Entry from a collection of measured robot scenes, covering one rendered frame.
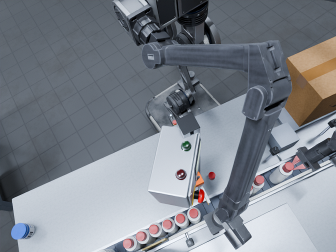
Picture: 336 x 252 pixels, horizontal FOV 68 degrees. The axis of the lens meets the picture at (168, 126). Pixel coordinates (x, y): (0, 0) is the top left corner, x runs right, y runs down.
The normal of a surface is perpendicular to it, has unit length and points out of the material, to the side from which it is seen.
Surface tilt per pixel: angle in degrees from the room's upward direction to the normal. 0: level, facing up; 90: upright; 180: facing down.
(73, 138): 0
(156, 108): 0
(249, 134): 64
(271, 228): 0
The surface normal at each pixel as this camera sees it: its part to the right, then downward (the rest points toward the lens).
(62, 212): -0.11, -0.42
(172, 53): -0.70, 0.28
